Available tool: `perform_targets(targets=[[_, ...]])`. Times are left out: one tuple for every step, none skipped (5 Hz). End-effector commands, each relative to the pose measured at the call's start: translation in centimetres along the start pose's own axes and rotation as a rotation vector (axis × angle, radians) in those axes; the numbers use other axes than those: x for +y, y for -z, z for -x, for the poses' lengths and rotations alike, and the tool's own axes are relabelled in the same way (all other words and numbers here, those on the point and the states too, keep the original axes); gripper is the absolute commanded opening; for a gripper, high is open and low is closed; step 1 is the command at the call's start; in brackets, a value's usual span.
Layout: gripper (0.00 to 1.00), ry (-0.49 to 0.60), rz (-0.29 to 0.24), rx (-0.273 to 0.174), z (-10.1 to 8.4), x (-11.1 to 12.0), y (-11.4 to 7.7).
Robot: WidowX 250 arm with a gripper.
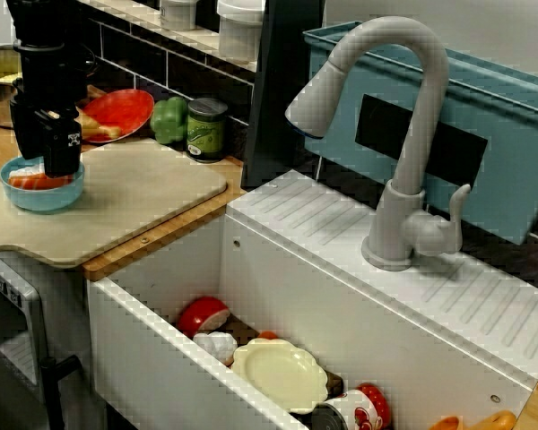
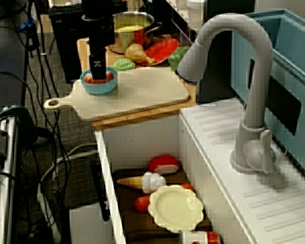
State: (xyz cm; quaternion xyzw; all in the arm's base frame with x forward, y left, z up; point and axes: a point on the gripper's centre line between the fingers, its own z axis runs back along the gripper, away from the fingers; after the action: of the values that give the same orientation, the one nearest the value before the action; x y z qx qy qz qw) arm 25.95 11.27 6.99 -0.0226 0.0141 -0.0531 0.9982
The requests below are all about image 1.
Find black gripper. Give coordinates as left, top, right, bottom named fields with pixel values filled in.
left=9, top=44, right=91, bottom=178

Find salmon sushi toy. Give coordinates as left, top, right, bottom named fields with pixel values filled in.
left=7, top=163, right=75, bottom=192

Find blue plastic bowl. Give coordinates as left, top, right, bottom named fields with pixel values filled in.
left=0, top=156, right=86, bottom=212

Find toy chicken drumstick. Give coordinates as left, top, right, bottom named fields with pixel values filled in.
left=75, top=109, right=122, bottom=140

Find red plastic plate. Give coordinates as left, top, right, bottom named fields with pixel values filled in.
left=80, top=88, right=156, bottom=143

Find beige cutting board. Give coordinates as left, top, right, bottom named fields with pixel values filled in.
left=0, top=137, right=229, bottom=269

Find green bell pepper toy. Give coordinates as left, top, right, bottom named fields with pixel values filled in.
left=150, top=96, right=190, bottom=145

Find beige tiled ledge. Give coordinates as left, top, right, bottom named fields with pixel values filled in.
left=75, top=0, right=259, bottom=73

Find green toy can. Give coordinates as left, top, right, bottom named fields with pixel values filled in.
left=187, top=97, right=229, bottom=163

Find grey toy dishwasher panel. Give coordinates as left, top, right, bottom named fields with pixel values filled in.
left=0, top=253, right=50, bottom=391

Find small white storage jar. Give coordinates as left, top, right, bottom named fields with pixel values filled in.
left=159, top=0, right=198, bottom=31

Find toy ice cream cone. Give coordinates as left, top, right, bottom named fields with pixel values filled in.
left=192, top=331, right=239, bottom=366

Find white toy sink unit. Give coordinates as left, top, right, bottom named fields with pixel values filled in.
left=87, top=168, right=538, bottom=430

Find yellow flower-shaped plate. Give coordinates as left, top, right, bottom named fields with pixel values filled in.
left=230, top=338, right=331, bottom=416

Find grey toy faucet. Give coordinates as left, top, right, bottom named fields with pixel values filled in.
left=284, top=15, right=473, bottom=273

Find teal plastic bin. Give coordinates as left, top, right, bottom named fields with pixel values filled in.
left=302, top=21, right=538, bottom=246

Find orange toy strainer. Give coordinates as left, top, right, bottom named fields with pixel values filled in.
left=430, top=410, right=519, bottom=430

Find black cabinet handle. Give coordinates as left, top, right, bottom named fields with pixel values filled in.
left=39, top=355, right=81, bottom=430

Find dark vertical post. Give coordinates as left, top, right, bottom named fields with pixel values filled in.
left=241, top=0, right=326, bottom=189

